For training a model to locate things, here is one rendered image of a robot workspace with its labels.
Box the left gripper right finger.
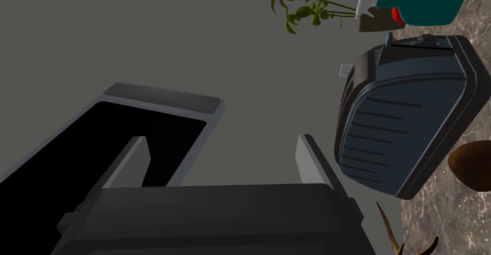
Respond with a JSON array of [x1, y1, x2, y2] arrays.
[[295, 134, 350, 199]]

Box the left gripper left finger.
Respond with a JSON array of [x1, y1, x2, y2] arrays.
[[78, 136, 151, 212]]

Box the brown dry twig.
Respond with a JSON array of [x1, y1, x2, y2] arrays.
[[375, 201, 440, 255]]

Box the teal spray bottle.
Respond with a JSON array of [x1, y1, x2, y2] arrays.
[[354, 0, 468, 27]]

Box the dark grey toaster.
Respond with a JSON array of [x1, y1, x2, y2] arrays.
[[334, 33, 491, 200]]

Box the brown round object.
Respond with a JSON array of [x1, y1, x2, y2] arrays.
[[447, 140, 491, 192]]

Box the grey microwave with black door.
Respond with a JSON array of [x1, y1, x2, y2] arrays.
[[0, 81, 226, 255]]

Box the green potted plant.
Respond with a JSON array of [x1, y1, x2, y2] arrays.
[[268, 0, 407, 35]]

